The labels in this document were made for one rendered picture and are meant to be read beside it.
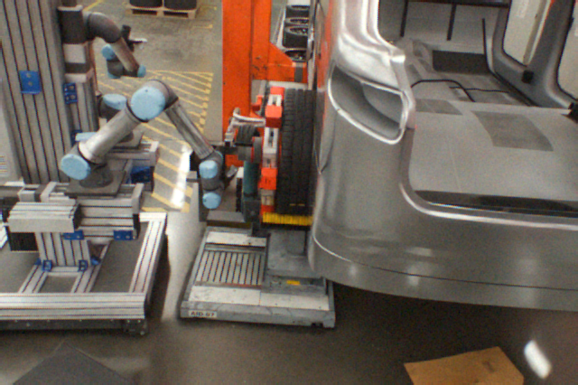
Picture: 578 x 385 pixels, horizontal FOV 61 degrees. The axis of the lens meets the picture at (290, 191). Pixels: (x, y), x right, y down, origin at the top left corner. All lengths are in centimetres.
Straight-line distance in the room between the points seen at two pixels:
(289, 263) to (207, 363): 70
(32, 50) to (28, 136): 40
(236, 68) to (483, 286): 182
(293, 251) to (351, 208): 132
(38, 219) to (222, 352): 108
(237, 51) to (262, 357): 165
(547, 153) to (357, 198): 139
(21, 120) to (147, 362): 127
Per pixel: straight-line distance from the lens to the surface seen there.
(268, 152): 229
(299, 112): 232
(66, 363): 221
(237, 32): 285
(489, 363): 283
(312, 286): 274
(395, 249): 162
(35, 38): 237
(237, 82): 292
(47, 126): 249
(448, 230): 156
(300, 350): 263
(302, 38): 722
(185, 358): 259
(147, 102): 194
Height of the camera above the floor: 192
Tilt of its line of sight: 29 degrees down
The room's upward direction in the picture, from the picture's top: 5 degrees clockwise
